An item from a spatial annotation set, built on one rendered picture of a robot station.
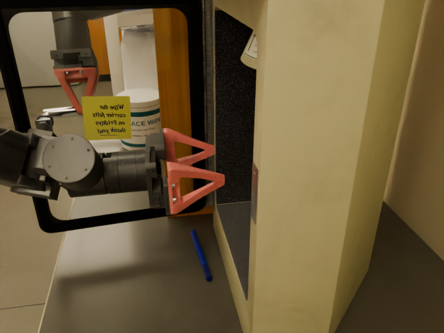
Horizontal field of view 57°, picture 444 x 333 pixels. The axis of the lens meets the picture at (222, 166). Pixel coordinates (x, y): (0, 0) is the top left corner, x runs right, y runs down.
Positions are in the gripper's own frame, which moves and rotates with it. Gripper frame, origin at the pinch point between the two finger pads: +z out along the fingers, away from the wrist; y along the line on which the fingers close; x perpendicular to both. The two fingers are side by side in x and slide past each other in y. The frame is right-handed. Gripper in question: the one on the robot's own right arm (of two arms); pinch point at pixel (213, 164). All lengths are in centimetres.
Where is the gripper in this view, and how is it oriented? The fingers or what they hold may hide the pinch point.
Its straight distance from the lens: 57.4
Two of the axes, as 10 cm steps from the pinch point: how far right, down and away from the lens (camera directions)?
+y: -1.5, -4.4, 8.8
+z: 9.9, -0.9, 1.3
